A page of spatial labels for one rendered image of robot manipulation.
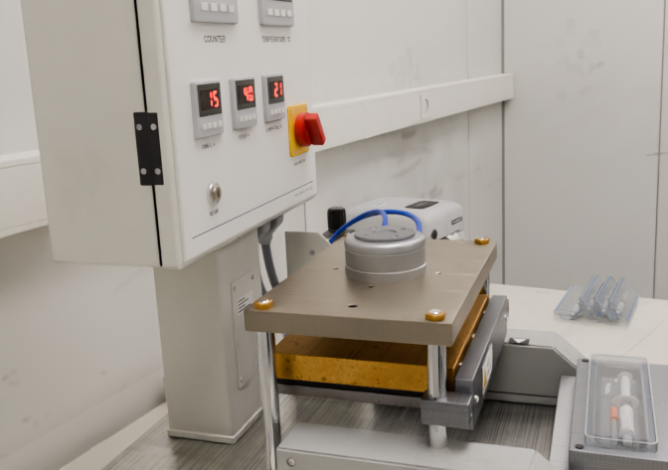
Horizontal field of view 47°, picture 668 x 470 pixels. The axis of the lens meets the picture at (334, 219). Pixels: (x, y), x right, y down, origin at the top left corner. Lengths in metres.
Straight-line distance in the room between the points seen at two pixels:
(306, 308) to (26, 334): 0.60
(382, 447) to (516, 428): 0.22
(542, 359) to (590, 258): 2.42
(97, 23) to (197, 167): 0.14
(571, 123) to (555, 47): 0.30
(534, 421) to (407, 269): 0.24
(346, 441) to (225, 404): 0.19
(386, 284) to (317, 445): 0.16
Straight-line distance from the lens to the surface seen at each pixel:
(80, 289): 1.24
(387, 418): 0.87
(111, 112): 0.66
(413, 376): 0.68
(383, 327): 0.63
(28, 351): 1.19
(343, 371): 0.70
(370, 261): 0.72
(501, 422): 0.87
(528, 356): 0.89
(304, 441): 0.68
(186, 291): 0.80
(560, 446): 0.74
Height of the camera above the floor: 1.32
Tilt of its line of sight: 12 degrees down
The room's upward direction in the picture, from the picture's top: 3 degrees counter-clockwise
